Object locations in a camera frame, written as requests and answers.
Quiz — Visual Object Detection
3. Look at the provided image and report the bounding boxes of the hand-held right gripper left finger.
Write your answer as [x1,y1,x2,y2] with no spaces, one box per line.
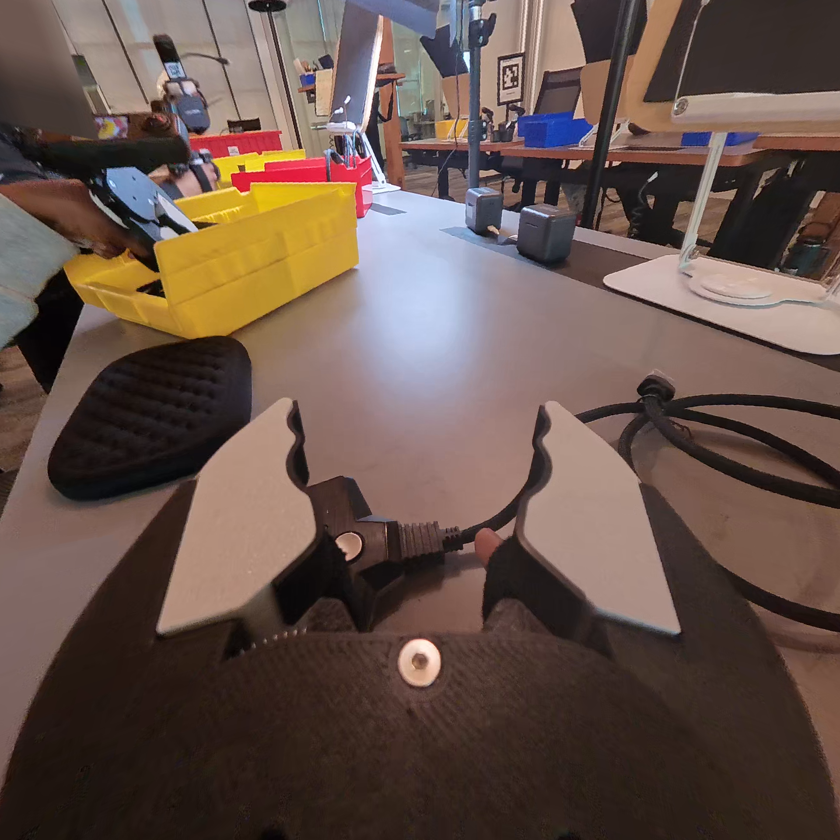
[156,397,324,637]

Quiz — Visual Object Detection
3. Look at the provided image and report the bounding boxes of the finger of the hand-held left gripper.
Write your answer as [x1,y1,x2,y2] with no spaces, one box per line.
[155,196,200,239]

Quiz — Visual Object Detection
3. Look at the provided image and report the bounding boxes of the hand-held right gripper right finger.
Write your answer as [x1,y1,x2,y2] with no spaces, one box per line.
[484,400,682,636]

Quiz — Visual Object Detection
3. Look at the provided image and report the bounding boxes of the black cable with blue connector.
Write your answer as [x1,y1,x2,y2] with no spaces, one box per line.
[308,476,529,632]

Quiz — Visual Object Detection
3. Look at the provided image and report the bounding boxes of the black braided HDMI cable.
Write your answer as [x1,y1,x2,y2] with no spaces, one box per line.
[576,369,840,621]

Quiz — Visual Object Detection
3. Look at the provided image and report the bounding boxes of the person's left hand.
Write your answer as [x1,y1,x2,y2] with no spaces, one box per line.
[0,180,155,261]

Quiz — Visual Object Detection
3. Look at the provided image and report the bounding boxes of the red plastic bin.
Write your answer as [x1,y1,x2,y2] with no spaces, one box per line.
[231,156,374,219]
[190,130,283,159]

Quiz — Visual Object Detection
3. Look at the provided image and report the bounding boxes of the black textured pad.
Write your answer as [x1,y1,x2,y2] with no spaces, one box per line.
[47,336,253,501]

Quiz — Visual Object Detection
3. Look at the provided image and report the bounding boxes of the grey panel on white stand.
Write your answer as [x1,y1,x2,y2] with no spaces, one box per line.
[325,0,403,195]

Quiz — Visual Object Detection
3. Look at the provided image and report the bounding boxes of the white tablet stand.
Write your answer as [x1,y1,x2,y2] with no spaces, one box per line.
[604,92,840,356]

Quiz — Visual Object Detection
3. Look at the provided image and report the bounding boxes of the dark grey power cube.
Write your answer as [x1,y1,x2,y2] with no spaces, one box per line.
[516,203,578,266]
[465,187,505,236]

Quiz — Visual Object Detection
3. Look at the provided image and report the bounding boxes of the black tripod pole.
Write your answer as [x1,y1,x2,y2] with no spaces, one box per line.
[466,0,498,192]

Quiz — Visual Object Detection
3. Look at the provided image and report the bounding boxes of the black and white marker sign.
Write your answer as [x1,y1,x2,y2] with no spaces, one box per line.
[497,52,526,108]

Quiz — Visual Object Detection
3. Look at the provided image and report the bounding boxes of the wooden office desk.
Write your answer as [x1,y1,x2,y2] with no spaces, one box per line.
[399,134,840,263]

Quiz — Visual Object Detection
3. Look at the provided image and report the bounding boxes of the black floor lamp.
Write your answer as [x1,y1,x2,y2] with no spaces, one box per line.
[581,0,647,229]

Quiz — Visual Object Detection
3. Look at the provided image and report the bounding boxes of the black camera rig with tag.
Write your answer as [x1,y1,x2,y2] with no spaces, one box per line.
[150,33,222,194]

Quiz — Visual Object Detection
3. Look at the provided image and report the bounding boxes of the black board with tan frame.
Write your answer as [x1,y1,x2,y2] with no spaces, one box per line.
[620,0,840,135]

